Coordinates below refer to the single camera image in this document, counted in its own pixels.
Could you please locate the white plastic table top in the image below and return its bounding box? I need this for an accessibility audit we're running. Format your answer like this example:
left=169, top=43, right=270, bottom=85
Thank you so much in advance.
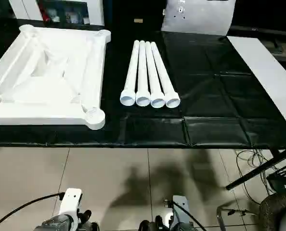
left=0, top=24, right=112, bottom=131

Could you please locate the white plastic table leg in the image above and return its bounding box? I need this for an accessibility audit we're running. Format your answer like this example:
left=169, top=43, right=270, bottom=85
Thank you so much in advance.
left=144, top=40, right=166, bottom=108
left=119, top=39, right=140, bottom=106
left=135, top=40, right=151, bottom=107
left=150, top=41, right=182, bottom=108

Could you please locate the black round stool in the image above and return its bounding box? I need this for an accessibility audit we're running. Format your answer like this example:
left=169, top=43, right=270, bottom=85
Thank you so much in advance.
left=258, top=192, right=286, bottom=231

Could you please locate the black work mat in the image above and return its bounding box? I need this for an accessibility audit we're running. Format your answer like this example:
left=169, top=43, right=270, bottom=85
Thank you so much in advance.
left=0, top=18, right=286, bottom=149

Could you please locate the white side board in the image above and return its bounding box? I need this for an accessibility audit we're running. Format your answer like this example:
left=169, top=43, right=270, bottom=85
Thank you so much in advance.
left=226, top=36, right=286, bottom=134

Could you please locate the grey printed pillow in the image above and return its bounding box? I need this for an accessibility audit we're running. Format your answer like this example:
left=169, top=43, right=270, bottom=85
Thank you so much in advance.
left=161, top=0, right=236, bottom=39

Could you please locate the black sofa with gold label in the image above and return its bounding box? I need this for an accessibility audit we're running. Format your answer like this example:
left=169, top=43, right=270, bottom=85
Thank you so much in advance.
left=103, top=0, right=168, bottom=32

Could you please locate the white cabinet with glass doors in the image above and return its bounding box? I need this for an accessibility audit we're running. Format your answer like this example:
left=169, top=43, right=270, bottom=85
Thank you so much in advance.
left=8, top=0, right=105, bottom=26

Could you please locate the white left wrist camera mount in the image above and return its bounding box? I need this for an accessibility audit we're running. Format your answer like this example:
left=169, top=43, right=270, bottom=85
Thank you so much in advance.
left=58, top=188, right=83, bottom=219

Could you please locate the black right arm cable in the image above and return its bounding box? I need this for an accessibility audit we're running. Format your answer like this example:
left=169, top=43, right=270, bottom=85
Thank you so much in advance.
left=172, top=201, right=209, bottom=231

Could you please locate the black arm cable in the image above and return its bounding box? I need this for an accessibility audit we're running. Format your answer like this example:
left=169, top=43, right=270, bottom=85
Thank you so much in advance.
left=172, top=201, right=209, bottom=231
left=0, top=192, right=65, bottom=231

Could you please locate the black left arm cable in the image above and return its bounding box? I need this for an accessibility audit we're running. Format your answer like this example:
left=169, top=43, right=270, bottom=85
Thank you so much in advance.
left=0, top=192, right=65, bottom=231

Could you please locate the chrome tube frame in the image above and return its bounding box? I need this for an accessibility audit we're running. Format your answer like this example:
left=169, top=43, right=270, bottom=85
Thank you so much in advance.
left=216, top=204, right=260, bottom=231

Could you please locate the black metal frame bar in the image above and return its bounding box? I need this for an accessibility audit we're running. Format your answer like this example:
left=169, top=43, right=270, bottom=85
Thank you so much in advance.
left=226, top=149, right=286, bottom=191

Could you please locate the grey floor cable bundle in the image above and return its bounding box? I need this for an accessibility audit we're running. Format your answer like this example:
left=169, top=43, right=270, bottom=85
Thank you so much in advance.
left=235, top=148, right=281, bottom=195

